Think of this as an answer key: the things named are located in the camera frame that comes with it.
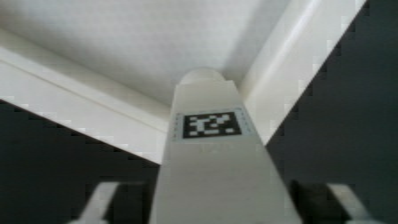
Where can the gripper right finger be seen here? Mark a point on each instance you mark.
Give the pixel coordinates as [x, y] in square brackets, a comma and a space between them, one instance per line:
[330, 205]

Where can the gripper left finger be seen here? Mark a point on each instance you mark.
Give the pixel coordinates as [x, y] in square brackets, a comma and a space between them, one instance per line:
[115, 205]

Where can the white desk leg with tag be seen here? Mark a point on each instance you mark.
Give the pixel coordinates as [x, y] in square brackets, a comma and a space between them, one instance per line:
[220, 186]

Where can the white desk tabletop tray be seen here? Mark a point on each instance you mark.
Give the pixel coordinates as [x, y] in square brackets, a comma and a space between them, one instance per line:
[97, 54]

